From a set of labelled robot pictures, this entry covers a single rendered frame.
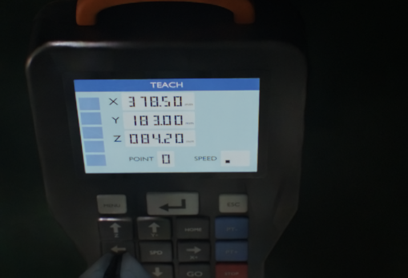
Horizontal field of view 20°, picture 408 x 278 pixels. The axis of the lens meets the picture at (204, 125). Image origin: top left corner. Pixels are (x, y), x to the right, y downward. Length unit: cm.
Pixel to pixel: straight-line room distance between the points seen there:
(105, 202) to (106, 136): 3
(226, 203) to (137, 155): 4
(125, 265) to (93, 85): 7
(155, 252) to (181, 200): 3
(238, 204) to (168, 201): 2
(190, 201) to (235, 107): 5
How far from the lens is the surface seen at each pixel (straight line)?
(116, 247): 42
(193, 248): 42
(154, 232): 41
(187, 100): 37
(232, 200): 40
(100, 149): 38
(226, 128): 38
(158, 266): 43
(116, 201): 40
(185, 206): 40
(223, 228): 41
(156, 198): 40
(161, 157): 39
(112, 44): 35
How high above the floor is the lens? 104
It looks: 44 degrees down
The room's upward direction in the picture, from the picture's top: 180 degrees clockwise
